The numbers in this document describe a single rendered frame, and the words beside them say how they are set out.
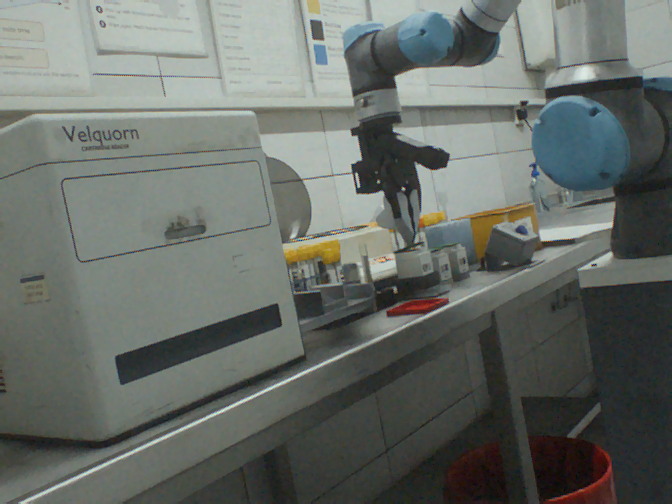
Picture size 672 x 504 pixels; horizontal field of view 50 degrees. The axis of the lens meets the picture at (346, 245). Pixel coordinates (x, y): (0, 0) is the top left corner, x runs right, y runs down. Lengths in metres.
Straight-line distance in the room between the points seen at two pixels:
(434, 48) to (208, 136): 0.43
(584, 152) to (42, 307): 0.61
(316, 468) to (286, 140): 0.82
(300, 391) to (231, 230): 0.19
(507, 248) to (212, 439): 0.77
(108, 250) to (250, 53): 1.19
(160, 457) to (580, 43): 0.65
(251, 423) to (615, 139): 0.51
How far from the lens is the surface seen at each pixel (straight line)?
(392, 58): 1.13
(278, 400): 0.77
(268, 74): 1.85
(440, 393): 2.32
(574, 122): 0.90
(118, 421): 0.70
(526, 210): 1.55
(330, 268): 1.05
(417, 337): 0.98
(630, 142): 0.91
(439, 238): 1.37
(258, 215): 0.82
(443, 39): 1.12
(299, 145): 1.89
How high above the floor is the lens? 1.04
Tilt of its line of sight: 3 degrees down
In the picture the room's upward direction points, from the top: 11 degrees counter-clockwise
